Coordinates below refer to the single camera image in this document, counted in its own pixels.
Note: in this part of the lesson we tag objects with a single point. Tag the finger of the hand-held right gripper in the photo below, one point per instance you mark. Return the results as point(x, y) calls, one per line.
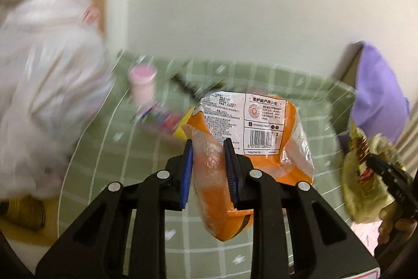
point(380, 168)

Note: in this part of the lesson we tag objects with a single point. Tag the colourful small wrapper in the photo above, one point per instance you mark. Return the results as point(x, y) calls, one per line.
point(161, 118)

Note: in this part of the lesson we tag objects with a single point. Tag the white plastic bag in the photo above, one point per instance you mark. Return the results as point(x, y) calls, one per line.
point(45, 76)

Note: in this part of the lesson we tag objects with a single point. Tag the green checked tablecloth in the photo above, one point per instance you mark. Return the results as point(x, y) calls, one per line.
point(107, 148)

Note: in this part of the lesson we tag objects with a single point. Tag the orange wet wipe packet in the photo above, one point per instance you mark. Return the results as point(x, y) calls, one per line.
point(261, 122)

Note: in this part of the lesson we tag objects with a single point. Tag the black thin object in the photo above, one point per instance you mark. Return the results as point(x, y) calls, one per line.
point(192, 86)

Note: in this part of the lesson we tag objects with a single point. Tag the pink floral cloth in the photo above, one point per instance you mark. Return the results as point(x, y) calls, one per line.
point(364, 238)

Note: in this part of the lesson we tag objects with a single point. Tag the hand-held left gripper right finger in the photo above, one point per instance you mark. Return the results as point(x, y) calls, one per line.
point(230, 174)

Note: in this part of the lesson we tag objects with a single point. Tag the pink cylinder container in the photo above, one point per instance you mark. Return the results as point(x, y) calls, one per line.
point(142, 83)

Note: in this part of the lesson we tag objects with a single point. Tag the yellow-green snack bag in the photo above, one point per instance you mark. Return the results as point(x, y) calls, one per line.
point(359, 187)

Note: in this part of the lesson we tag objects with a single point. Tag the person's right hand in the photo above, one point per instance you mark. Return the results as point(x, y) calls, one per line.
point(390, 226)

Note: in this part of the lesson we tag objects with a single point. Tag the purple pillow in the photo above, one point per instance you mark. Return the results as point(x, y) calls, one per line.
point(378, 96)

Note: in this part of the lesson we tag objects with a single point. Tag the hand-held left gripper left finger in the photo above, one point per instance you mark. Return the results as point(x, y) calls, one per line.
point(186, 176)

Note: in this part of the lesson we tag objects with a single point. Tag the gold metal can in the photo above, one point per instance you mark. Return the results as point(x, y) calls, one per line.
point(23, 215)

